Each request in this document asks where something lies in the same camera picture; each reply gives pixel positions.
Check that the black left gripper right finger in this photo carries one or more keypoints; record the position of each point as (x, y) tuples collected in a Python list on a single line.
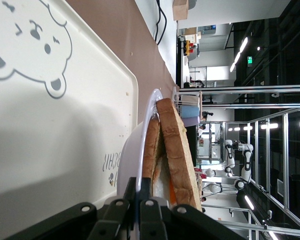
[(165, 222)]

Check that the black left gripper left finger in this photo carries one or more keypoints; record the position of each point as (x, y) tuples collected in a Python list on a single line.
[(107, 222)]

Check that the fried egg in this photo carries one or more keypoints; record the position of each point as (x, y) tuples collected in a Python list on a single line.
[(162, 185)]

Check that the brown toast bread slice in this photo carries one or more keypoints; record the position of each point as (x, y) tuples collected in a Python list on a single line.
[(177, 155), (150, 150)]

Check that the white round plate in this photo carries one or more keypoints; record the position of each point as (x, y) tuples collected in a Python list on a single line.
[(132, 155)]

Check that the white humanoid robot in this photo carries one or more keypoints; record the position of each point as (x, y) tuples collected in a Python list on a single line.
[(247, 160)]

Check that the cream bear print tray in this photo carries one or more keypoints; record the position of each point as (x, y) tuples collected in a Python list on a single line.
[(65, 125)]

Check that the light blue cup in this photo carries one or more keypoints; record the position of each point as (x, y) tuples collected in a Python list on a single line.
[(190, 112)]

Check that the brown table mat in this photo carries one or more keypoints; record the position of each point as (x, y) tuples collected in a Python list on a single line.
[(127, 37)]

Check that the cardboard box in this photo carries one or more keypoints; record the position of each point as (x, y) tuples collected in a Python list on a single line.
[(180, 10)]

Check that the aluminium cell frame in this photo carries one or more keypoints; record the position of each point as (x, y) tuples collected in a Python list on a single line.
[(285, 150)]

